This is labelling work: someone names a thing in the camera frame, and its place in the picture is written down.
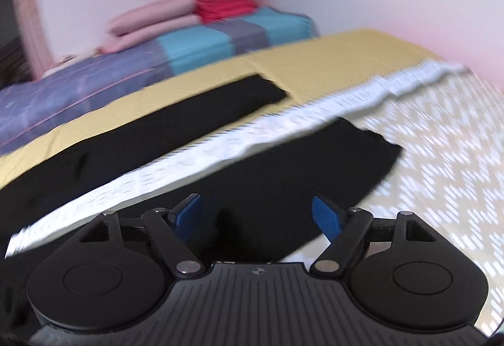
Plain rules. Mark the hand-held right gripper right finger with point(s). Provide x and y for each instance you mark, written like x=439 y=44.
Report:
x=327 y=218

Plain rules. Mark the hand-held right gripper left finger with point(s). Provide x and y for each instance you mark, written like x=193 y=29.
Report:
x=187 y=216

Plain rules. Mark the black pants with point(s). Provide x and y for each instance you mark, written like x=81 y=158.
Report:
x=256 y=180

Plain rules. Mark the blue plaid quilt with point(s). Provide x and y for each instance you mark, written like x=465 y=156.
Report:
x=118 y=74

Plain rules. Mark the yellow patterned blanket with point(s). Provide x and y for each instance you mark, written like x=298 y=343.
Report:
x=334 y=54

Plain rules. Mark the pink curtain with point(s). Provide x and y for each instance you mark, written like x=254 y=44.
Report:
x=29 y=15

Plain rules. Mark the dark window frame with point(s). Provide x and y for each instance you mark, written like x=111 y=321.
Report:
x=13 y=62

